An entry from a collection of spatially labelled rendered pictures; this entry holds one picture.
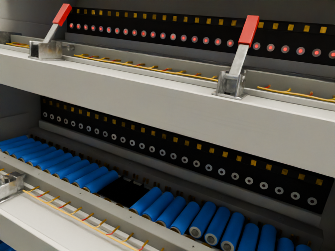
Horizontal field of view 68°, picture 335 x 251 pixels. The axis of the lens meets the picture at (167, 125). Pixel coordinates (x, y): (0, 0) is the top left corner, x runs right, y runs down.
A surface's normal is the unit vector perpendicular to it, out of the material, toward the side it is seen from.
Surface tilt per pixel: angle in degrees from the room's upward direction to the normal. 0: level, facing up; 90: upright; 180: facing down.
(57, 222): 21
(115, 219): 110
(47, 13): 90
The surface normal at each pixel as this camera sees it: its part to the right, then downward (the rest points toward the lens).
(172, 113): -0.45, 0.22
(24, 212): 0.12, -0.95
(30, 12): 0.88, 0.24
